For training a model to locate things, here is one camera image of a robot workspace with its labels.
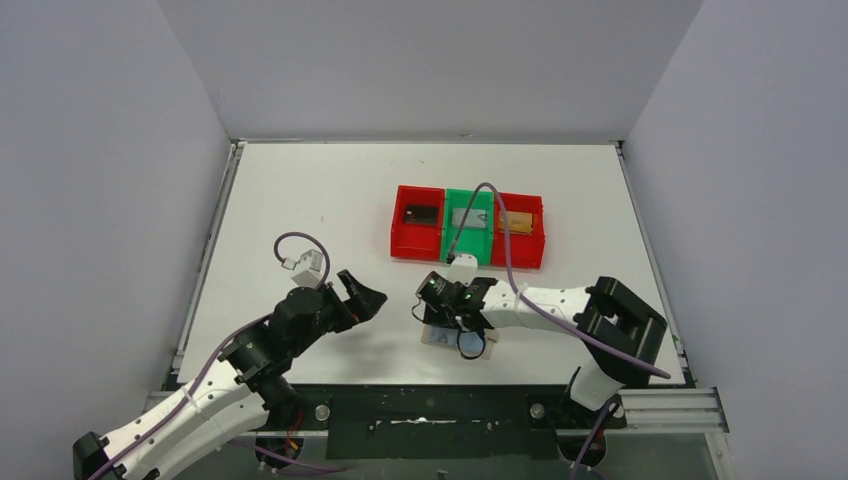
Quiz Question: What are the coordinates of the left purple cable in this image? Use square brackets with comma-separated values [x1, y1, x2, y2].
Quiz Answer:
[89, 231, 331, 480]

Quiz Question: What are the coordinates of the left red plastic bin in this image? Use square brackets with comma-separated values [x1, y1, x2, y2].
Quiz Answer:
[390, 185, 446, 261]

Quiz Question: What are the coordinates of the purple cable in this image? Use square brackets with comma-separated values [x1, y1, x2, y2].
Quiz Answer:
[89, 231, 331, 480]
[445, 182, 672, 480]

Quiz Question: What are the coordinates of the red plastic bin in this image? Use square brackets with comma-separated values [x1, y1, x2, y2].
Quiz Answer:
[490, 192, 546, 269]
[390, 185, 446, 261]

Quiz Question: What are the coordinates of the right red plastic bin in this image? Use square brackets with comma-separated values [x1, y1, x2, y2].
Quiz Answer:
[490, 192, 546, 269]

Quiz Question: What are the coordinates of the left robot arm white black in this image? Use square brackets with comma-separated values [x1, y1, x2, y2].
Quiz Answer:
[72, 270, 388, 479]

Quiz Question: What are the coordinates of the green plastic bin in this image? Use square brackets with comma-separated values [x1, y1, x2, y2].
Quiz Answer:
[440, 189, 495, 265]

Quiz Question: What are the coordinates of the silver credit card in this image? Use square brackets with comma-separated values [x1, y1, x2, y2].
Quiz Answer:
[451, 208, 489, 229]

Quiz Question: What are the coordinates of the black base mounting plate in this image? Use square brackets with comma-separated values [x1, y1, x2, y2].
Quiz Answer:
[238, 384, 627, 460]

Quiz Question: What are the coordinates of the black credit card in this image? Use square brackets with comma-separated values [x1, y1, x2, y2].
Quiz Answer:
[403, 204, 440, 226]

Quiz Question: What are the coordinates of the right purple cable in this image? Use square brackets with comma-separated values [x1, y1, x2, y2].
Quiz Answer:
[445, 182, 672, 480]

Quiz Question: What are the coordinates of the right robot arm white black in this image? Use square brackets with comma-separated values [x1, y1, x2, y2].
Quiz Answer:
[416, 272, 670, 427]

